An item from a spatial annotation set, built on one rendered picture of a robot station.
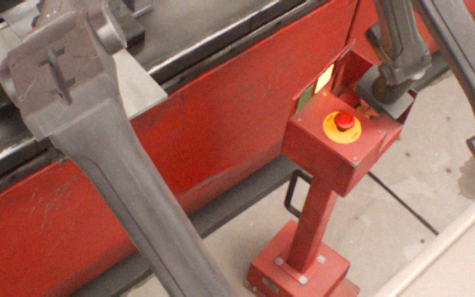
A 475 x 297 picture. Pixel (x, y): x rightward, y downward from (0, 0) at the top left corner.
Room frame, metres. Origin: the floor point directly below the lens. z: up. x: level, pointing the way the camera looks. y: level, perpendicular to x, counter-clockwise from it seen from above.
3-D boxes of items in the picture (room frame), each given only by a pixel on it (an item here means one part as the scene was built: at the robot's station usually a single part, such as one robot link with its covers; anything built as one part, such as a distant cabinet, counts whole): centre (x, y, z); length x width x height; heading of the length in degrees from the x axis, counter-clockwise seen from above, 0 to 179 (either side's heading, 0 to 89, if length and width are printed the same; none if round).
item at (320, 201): (0.97, -0.21, 0.39); 0.05 x 0.05 x 0.54; 58
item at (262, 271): (0.96, -0.23, 0.06); 0.25 x 0.20 x 0.12; 58
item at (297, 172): (1.00, -0.16, 0.40); 0.06 x 0.02 x 0.18; 58
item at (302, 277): (0.97, -0.21, 0.13); 0.10 x 0.10 x 0.01; 58
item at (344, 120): (0.93, -0.19, 0.79); 0.04 x 0.04 x 0.04
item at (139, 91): (0.80, 0.27, 1.00); 0.26 x 0.18 x 0.01; 47
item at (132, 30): (0.89, 0.31, 0.89); 0.30 x 0.05 x 0.03; 137
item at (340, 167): (0.97, -0.21, 0.75); 0.20 x 0.16 x 0.18; 148
